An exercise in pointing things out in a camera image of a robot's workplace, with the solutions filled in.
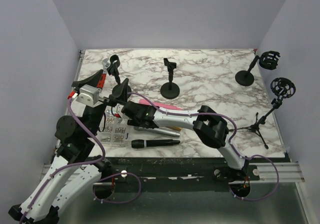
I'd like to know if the black handheld microphone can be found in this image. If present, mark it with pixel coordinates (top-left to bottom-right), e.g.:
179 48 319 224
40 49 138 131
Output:
131 139 181 149

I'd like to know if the pink microphone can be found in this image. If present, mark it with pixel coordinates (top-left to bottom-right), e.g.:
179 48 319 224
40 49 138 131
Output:
138 98 182 111

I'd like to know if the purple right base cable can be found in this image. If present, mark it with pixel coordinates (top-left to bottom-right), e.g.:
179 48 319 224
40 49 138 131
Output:
228 154 280 202

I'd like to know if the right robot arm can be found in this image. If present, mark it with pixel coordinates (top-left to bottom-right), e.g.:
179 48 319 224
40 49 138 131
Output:
120 101 248 180

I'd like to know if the clear plastic screw box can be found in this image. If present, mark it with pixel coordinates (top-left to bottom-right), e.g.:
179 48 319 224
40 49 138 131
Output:
97 109 131 146

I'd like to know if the gold microphone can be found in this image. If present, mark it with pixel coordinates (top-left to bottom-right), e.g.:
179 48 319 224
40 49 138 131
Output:
169 126 182 132

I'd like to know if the black metal base rail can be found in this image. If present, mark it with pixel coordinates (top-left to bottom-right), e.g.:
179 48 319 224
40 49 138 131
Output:
49 155 261 195

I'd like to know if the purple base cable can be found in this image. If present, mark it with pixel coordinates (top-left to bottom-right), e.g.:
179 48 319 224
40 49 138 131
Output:
93 171 142 205
228 154 280 202

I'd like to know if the red adjustable wrench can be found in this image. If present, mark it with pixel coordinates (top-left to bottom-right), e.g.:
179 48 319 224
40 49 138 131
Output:
96 58 111 93

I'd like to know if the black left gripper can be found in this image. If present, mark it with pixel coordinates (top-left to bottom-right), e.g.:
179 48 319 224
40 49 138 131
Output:
74 70 129 137

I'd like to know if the black clamp microphone stand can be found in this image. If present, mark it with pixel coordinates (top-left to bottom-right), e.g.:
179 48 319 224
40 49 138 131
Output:
107 54 132 101

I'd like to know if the silver grey microphone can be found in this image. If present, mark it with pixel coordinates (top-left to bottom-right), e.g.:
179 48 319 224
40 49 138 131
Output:
133 126 181 138

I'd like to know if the aluminium extrusion rail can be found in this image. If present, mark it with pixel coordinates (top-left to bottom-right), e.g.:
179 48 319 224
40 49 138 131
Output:
42 158 305 185

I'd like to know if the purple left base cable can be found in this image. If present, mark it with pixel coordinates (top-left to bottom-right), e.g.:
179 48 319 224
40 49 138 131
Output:
93 171 142 205

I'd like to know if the black tripod microphone stand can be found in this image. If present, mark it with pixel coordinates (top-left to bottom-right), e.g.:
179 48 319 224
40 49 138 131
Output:
236 77 297 150

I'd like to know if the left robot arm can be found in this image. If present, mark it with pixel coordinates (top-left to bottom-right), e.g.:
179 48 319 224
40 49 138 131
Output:
8 70 129 224

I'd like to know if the black shock-mount desk stand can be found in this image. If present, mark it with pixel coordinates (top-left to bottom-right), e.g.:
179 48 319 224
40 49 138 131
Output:
234 49 281 87

